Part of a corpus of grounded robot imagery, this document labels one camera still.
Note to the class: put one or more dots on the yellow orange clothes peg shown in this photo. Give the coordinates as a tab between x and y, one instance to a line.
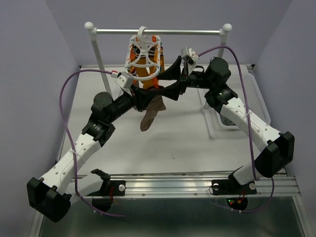
133	56

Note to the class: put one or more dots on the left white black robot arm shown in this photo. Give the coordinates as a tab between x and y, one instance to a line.
55	191

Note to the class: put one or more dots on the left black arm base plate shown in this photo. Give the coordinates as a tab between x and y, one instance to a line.
115	188

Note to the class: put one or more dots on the maroon white striped sock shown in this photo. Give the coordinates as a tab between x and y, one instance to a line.
133	72

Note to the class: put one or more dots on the white clothes drying rack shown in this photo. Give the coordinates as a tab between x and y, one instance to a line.
111	87

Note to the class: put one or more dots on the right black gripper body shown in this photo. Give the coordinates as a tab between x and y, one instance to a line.
198	79

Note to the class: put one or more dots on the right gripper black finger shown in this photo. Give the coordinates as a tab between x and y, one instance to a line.
173	72
172	91

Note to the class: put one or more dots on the white round clip hanger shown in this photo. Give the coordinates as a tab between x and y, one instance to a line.
141	45

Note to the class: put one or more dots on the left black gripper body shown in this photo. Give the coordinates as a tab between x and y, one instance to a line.
127	101

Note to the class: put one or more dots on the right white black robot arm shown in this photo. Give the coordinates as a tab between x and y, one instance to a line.
276	148

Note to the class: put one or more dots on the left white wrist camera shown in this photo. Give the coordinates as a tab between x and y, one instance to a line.
123	80

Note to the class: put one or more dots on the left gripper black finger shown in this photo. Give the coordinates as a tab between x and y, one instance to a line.
142	105
143	96

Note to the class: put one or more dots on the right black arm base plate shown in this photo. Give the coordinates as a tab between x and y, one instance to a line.
231	187

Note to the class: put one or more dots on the mustard brown striped sock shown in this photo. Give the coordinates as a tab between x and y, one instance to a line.
148	71

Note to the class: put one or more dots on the aluminium rail frame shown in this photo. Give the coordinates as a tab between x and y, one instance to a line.
180	205

